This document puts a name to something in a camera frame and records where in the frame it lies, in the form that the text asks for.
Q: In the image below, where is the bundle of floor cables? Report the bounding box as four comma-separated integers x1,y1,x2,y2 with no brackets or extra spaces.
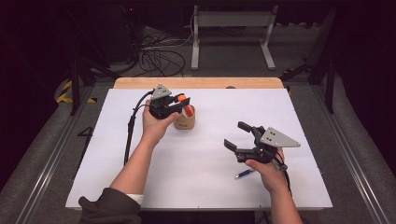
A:
135,15,194,78

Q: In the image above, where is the person's left hand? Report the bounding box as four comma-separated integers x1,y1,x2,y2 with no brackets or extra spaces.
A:
141,99,180,147

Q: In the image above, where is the blue pen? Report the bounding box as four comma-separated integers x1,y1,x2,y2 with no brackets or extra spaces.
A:
233,167,257,181

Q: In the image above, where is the person's right hand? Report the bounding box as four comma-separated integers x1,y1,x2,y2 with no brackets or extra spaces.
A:
244,147,290,194

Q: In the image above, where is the dark green sleeve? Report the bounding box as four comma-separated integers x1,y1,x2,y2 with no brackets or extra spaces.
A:
78,187,145,224

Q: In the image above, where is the left hand-held gripper cable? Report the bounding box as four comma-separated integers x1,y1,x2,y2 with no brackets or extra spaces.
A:
122,89,156,167

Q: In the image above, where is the hand-held gripper cable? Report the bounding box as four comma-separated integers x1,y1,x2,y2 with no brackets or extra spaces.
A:
273,154,294,198
122,89,156,167

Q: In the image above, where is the right hand-held gripper cable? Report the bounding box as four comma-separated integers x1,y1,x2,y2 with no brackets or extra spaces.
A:
273,154,294,198

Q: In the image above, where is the black metal stand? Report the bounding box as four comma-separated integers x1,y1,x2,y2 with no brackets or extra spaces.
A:
65,8,123,117
279,6,340,115

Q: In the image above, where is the orange pink highlighter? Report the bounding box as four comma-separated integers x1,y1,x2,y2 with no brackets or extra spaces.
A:
177,93,196,119

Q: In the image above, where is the yellow black striped tape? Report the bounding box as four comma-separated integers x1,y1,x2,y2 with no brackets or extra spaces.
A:
54,79,98,105

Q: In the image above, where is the aluminium rail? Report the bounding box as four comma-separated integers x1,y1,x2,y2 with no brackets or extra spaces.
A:
310,83,394,224
14,85,95,224

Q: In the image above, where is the white metal stand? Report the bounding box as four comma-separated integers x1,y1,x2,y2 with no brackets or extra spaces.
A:
190,5,279,72

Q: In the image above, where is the tan bear pen holder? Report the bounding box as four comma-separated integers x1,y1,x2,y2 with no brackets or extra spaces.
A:
173,104,197,131

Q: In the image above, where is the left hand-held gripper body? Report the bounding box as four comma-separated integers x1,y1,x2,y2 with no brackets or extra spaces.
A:
148,82,185,121

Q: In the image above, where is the black equipment box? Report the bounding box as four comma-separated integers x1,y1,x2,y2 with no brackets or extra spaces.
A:
92,3,146,64

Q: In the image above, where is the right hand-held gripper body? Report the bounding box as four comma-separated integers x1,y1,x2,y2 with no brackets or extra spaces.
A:
234,125,303,173

